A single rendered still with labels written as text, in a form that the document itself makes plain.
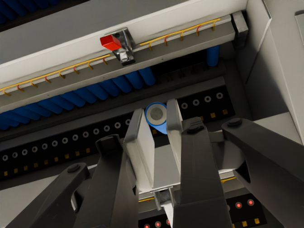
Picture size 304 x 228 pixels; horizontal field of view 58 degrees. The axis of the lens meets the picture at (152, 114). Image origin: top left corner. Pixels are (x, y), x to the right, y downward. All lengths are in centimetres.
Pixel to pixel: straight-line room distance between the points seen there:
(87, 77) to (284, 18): 24
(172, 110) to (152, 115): 3
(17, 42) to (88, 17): 9
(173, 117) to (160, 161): 17
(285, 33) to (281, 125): 10
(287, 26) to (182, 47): 12
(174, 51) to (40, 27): 16
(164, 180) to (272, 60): 18
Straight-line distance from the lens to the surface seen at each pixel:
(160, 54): 36
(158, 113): 19
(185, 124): 16
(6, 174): 58
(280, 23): 33
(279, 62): 32
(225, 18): 37
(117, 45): 28
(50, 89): 40
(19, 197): 39
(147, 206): 40
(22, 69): 39
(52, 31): 36
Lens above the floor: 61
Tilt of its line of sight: level
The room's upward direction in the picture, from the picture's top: 164 degrees clockwise
